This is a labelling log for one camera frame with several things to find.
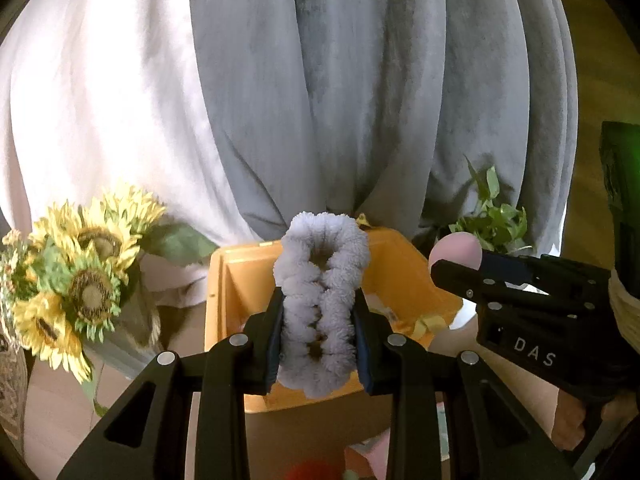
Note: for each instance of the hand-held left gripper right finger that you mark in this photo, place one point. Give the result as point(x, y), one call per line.
point(364, 360)

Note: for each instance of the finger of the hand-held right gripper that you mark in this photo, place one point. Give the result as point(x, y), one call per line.
point(505, 267)
point(465, 282)

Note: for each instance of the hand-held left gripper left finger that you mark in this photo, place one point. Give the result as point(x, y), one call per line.
point(272, 355)

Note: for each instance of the pink egg toy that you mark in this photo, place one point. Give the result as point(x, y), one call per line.
point(457, 250)

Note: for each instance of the orange plastic crate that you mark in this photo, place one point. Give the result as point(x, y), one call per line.
point(230, 310)

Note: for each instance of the white fluffy scrunchie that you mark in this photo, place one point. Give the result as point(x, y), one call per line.
point(320, 305)

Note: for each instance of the person's right hand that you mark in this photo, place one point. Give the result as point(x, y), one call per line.
point(567, 420)

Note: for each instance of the green potted plant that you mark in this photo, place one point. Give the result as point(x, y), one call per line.
point(495, 225)

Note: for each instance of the red plush flower green stem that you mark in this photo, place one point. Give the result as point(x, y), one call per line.
point(315, 472)

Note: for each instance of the grey ribbed vase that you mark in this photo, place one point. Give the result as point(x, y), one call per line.
point(132, 330)

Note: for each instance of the sunflower bouquet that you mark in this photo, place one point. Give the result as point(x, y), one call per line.
point(85, 280)

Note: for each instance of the grey curtain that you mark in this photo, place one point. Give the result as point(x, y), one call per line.
point(375, 85)

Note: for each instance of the brown patterned cloth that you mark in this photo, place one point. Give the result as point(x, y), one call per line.
point(10, 390)

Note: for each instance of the pale pink curtain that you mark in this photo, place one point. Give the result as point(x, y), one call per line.
point(100, 110)

